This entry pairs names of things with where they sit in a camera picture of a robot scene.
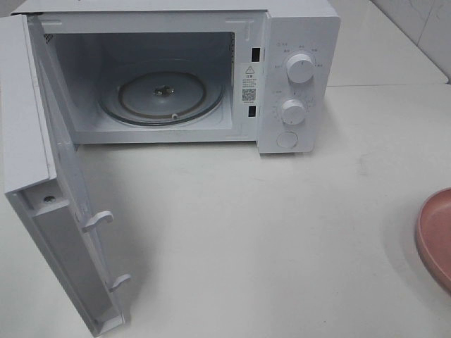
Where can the round door release button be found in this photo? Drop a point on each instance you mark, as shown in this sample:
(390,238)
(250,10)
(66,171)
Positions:
(287,140)

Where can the glass microwave turntable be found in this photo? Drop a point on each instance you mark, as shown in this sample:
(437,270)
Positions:
(161,98)

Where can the pink round plate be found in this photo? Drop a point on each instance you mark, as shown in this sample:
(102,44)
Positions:
(432,236)

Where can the white warning sticker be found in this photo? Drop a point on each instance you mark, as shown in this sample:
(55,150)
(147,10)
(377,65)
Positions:
(250,80)

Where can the white microwave knob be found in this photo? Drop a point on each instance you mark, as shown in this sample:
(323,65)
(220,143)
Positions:
(299,67)
(293,112)

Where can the white microwave oven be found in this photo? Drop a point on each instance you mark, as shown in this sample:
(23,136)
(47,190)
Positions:
(101,42)

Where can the white microwave door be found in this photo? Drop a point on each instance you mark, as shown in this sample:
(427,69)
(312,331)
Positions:
(43,179)

